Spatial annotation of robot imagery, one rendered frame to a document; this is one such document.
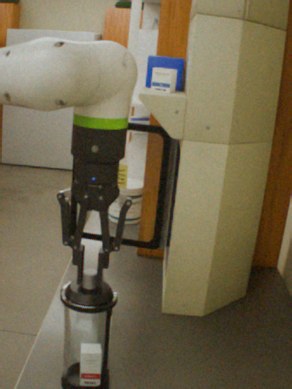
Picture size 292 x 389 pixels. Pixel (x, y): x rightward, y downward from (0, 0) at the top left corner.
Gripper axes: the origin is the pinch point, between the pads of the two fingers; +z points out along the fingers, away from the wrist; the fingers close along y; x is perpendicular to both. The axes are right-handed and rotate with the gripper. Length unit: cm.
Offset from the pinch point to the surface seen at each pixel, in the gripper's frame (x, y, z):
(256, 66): -39, -32, -38
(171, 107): -33.4, -12.5, -26.4
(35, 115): -522, 145, 55
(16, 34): -523, 176, -49
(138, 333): -21.9, -10.3, 28.1
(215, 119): -33.3, -23.0, -24.7
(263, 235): -70, -49, 17
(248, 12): -35, -28, -51
